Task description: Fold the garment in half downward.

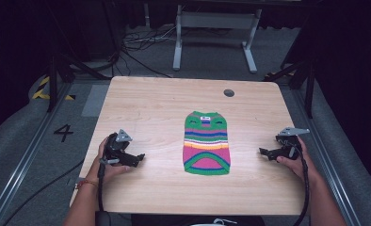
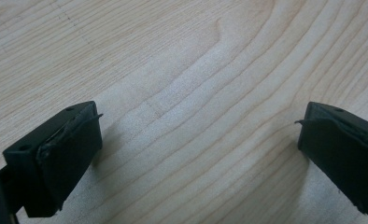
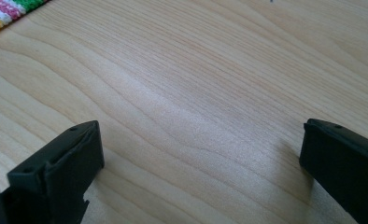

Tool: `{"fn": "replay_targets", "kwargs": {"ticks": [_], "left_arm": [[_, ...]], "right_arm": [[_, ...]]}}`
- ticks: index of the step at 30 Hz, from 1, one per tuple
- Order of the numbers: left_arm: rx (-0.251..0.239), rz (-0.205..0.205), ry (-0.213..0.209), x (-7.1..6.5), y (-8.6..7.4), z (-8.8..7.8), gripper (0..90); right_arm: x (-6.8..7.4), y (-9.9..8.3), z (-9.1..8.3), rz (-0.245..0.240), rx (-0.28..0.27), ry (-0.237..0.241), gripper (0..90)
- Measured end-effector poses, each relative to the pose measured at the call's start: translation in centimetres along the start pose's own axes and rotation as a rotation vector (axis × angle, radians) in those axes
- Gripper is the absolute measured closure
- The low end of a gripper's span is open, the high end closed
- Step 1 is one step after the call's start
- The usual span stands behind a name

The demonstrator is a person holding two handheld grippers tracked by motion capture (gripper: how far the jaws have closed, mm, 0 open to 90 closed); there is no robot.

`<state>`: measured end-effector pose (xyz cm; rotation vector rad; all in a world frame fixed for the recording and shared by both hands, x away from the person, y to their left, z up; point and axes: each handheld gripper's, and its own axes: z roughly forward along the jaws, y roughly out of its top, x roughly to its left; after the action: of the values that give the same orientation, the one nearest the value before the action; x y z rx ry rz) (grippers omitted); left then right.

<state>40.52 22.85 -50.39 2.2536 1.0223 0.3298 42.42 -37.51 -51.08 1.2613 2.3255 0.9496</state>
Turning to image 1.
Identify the red string bracelet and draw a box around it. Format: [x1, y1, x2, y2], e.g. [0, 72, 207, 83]
[74, 177, 100, 190]

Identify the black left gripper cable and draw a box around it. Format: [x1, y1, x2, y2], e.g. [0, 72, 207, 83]
[95, 157, 121, 226]

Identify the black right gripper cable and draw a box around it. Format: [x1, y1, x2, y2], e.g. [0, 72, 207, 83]
[283, 140, 311, 226]

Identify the black metal stand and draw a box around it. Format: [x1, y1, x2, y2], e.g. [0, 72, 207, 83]
[263, 58, 317, 120]
[46, 51, 113, 113]

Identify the person's right hand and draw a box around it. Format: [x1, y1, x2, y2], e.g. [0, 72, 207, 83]
[276, 137, 320, 184]

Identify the person's dark clothing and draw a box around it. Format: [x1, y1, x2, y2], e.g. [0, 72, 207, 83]
[131, 214, 266, 226]

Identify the metal floor rail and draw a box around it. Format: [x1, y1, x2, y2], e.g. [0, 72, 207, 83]
[291, 88, 361, 226]
[0, 82, 73, 226]

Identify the striped knitted pet sweater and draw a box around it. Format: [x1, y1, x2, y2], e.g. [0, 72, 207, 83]
[182, 110, 232, 176]

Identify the tangle of floor cables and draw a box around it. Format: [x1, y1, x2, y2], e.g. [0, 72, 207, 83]
[121, 25, 178, 79]

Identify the white metal table frame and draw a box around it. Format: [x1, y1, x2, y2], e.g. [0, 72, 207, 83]
[172, 4, 264, 75]

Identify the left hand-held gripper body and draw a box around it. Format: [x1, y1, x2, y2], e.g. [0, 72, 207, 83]
[103, 128, 135, 166]

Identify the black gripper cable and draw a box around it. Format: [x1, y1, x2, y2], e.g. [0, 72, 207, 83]
[283, 140, 311, 226]
[95, 157, 121, 226]

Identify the yellow black hazard tape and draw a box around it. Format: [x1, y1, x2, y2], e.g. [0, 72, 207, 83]
[31, 75, 77, 102]

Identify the thin black floor cable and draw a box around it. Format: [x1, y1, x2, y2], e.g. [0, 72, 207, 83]
[1, 159, 86, 226]

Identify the person's left hand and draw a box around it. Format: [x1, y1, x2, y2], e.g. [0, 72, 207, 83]
[86, 136, 132, 186]

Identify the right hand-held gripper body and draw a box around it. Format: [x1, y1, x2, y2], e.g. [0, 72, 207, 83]
[275, 126, 311, 160]

